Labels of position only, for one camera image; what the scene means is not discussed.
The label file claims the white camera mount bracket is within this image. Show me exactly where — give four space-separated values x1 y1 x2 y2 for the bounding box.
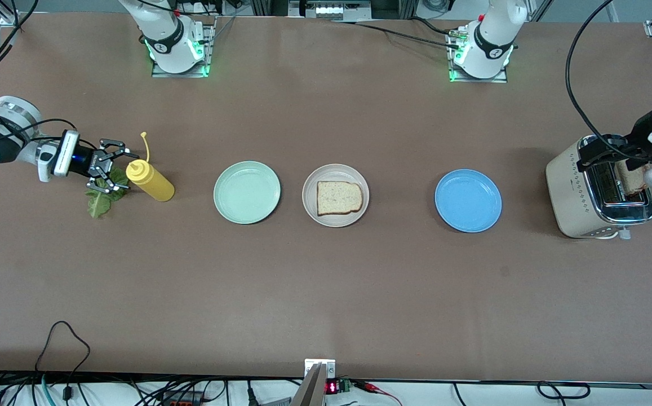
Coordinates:
305 359 336 378

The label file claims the green lettuce leaf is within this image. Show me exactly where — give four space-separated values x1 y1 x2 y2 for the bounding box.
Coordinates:
85 166 130 219

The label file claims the beige plate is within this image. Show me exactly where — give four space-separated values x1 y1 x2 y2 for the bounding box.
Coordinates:
301 164 370 228

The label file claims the blue plate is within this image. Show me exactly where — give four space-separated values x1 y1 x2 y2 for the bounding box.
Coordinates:
434 169 503 233

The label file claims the lit control box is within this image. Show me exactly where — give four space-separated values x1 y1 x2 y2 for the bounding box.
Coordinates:
288 0 372 21

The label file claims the cream and chrome toaster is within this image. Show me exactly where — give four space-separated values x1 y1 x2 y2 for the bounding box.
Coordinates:
545 134 652 241

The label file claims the toasted bread slice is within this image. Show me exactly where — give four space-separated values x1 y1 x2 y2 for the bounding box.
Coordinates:
316 180 364 217
618 160 652 197

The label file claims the thin black cable loop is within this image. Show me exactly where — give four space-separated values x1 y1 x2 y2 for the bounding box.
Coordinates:
34 321 91 395

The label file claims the yellow squeeze bottle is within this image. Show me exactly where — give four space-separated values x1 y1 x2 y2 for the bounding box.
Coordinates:
125 131 176 202

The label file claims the red clip lead wire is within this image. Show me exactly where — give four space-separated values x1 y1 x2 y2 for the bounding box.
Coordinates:
354 381 402 405

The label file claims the grey metal camera bar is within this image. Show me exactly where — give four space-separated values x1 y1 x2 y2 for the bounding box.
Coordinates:
291 363 326 406

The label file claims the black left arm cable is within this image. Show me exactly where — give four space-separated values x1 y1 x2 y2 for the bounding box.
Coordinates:
565 0 650 156

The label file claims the black cable to arm base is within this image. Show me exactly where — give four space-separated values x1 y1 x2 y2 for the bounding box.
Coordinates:
331 20 464 50

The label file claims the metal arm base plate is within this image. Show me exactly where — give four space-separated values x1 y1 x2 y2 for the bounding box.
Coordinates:
448 28 508 83
151 16 217 78

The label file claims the black coiled cable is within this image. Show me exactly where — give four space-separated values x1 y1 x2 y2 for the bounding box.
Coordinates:
537 382 591 400

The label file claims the mint green plate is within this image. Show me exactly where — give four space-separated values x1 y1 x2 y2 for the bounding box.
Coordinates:
213 161 282 225

